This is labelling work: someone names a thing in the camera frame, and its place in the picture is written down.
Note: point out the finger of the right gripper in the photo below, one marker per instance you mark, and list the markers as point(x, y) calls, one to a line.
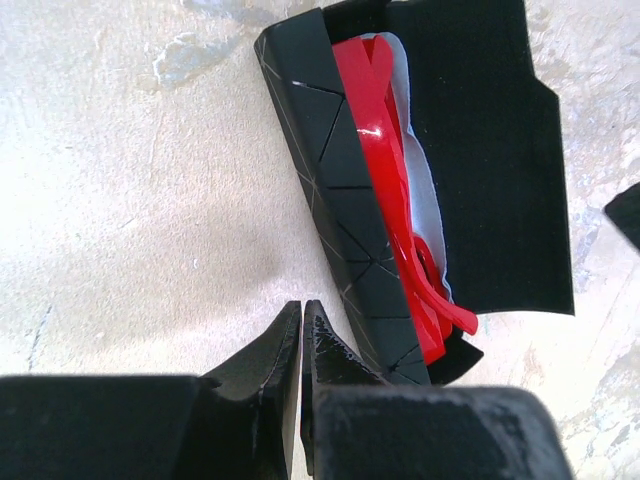
point(624, 212)

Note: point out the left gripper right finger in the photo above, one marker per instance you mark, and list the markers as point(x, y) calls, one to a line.
point(356, 425)

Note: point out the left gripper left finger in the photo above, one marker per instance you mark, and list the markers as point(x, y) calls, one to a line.
point(235, 422)

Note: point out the black glasses case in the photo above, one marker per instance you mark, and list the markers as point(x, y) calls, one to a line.
point(492, 136)

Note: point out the blue cleaning cloth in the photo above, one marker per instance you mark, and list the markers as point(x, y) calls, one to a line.
point(424, 205)

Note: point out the red sunglasses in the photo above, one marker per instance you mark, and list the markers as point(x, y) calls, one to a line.
point(366, 67)

